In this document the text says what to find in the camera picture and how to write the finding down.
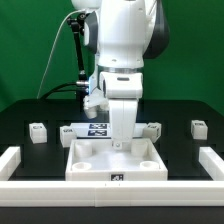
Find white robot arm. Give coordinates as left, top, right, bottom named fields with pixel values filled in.
left=71, top=0, right=169, bottom=149

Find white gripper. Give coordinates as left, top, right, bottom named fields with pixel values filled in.
left=100, top=72, right=143, bottom=150

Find white U-shaped fence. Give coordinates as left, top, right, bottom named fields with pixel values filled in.
left=0, top=147, right=224, bottom=207

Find white marker base plate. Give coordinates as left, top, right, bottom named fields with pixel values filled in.
left=70, top=123, right=147, bottom=139

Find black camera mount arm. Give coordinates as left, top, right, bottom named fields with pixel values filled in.
left=67, top=13, right=88, bottom=101

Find black cables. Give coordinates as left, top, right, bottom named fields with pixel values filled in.
left=39, top=81, right=90, bottom=100

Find white cable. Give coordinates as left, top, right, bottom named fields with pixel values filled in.
left=36, top=9, right=87, bottom=100

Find white square tabletop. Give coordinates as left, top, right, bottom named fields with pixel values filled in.
left=65, top=138, right=168, bottom=181

